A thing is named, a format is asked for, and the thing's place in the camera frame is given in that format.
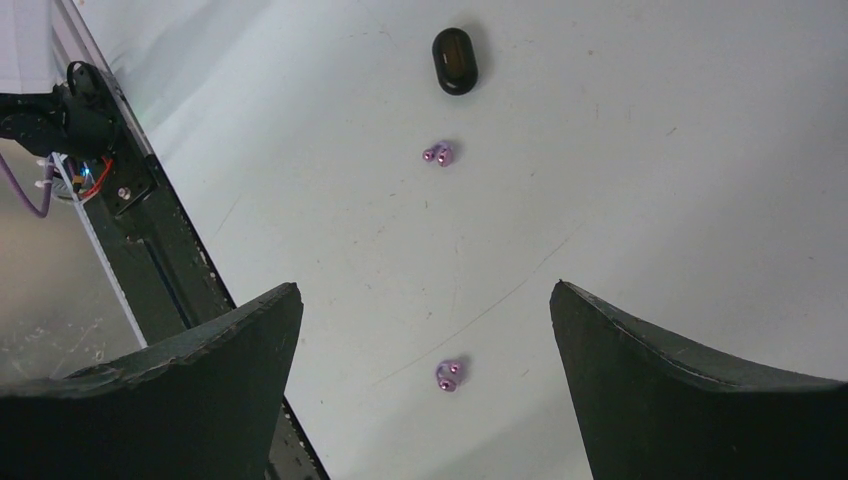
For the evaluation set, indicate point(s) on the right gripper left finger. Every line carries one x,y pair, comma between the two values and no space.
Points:
202,404

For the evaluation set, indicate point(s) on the purple earbud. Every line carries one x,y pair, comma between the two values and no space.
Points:
450,374
441,153

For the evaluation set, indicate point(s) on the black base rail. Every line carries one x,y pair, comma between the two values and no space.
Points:
171,285

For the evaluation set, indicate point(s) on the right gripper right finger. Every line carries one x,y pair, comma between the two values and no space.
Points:
653,404

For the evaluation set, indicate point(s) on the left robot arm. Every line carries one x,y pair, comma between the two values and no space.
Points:
61,102

